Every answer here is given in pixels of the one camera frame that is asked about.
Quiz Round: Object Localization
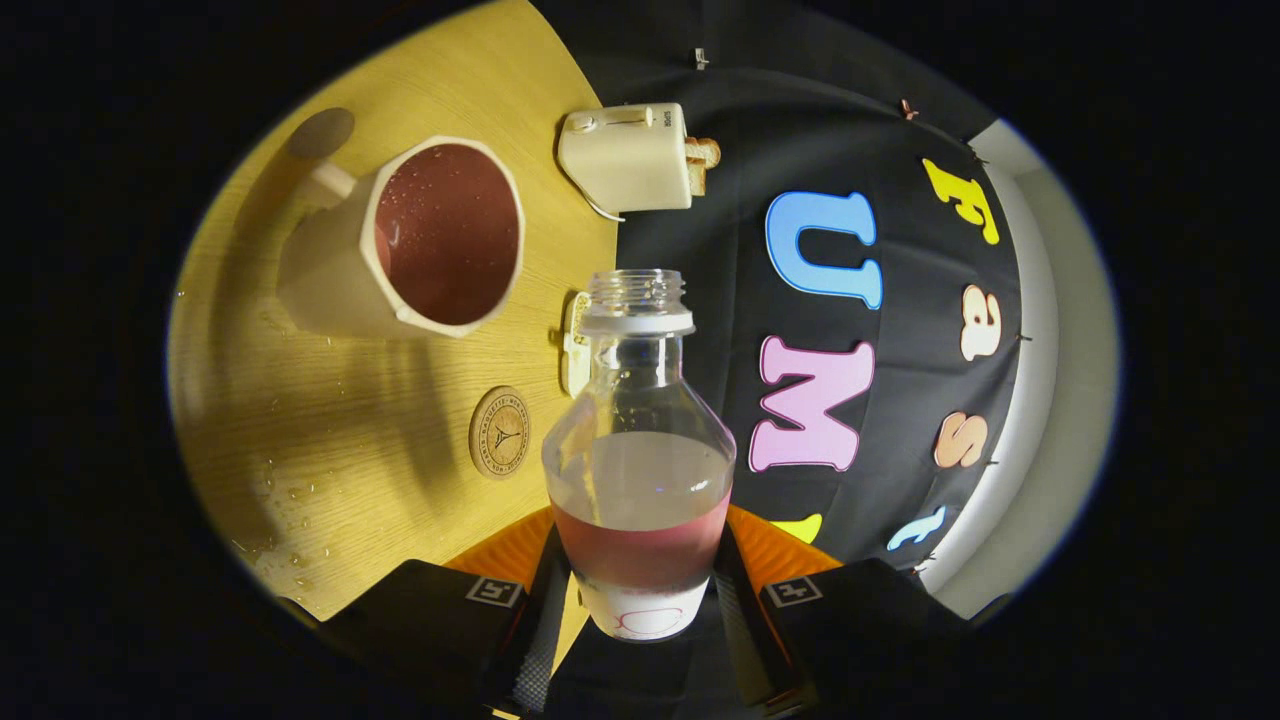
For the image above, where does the wooden table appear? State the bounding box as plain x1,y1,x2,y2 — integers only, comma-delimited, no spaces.
165,0,623,666

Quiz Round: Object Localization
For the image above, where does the cream cup with wooden handle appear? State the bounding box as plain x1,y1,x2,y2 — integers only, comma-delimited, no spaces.
277,106,527,341

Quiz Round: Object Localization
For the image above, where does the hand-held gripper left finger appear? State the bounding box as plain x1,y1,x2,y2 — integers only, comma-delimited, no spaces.
300,505,576,720

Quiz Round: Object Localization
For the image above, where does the white toaster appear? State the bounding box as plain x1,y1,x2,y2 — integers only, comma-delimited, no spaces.
557,102,693,216

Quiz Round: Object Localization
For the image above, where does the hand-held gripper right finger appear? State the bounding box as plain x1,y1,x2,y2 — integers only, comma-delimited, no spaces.
712,505,1001,720

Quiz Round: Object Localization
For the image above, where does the clear juice bottle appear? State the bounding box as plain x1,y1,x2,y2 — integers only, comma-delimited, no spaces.
541,268,738,643

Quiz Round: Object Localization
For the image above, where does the round cork coaster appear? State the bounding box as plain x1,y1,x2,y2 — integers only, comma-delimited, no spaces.
468,386,532,480

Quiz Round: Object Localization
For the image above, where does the white divided snack tray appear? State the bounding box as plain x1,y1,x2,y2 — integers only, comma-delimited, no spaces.
561,290,593,399

